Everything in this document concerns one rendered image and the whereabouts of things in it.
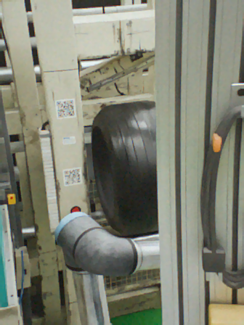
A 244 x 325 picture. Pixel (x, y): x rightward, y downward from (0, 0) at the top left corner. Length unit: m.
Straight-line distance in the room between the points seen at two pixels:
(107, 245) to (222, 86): 0.66
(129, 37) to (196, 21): 1.47
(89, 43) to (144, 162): 0.59
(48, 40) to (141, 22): 0.50
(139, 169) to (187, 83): 1.14
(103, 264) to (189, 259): 0.46
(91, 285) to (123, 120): 0.74
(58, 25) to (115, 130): 0.43
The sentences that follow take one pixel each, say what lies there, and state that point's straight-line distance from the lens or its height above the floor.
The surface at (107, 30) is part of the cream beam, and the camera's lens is 2.16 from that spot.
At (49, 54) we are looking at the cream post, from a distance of 1.86.
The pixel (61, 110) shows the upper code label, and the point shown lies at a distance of 1.91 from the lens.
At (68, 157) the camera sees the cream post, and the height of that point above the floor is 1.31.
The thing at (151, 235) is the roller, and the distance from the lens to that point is 2.15.
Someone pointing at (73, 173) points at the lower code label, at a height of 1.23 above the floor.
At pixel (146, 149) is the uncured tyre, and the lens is 1.88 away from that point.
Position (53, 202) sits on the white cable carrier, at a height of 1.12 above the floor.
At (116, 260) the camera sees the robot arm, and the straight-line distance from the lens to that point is 1.30.
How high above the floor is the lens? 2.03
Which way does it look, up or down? 22 degrees down
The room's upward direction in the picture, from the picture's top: 3 degrees counter-clockwise
